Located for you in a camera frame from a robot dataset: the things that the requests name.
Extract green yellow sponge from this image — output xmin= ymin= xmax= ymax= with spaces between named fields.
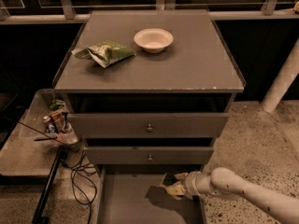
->
xmin=160 ymin=172 xmax=179 ymax=188

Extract grey middle drawer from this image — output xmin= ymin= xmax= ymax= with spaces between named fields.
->
xmin=85 ymin=138 xmax=213 ymax=164

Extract grey bottom drawer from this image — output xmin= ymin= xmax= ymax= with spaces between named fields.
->
xmin=97 ymin=165 xmax=206 ymax=224

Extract white support post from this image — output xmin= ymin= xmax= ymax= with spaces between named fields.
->
xmin=261 ymin=38 xmax=299 ymax=113

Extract grey drawer cabinet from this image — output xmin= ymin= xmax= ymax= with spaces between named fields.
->
xmin=53 ymin=10 xmax=245 ymax=169

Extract grey top drawer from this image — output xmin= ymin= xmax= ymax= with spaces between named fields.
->
xmin=67 ymin=93 xmax=231 ymax=139

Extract snack items in bin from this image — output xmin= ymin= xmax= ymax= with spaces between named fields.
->
xmin=43 ymin=99 xmax=72 ymax=133

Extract clear plastic bin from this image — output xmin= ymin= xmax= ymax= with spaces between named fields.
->
xmin=20 ymin=89 xmax=78 ymax=145

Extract white paper bowl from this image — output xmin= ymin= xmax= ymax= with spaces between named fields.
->
xmin=134 ymin=28 xmax=174 ymax=53

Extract metal window railing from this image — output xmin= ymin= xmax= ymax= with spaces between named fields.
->
xmin=0 ymin=0 xmax=298 ymax=24

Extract black metal pole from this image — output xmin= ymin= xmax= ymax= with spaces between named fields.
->
xmin=31 ymin=146 xmax=65 ymax=224

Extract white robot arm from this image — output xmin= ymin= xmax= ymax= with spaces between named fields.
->
xmin=160 ymin=167 xmax=299 ymax=224

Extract green chip bag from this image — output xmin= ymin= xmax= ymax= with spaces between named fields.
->
xmin=72 ymin=41 xmax=135 ymax=68

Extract black cable on floor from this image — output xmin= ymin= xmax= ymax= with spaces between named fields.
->
xmin=60 ymin=142 xmax=98 ymax=224

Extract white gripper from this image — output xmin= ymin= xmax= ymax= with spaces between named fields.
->
xmin=165 ymin=171 xmax=200 ymax=200

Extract grey drawer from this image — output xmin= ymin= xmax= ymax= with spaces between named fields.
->
xmin=85 ymin=138 xmax=213 ymax=164
xmin=97 ymin=165 xmax=206 ymax=224
xmin=67 ymin=93 xmax=231 ymax=139

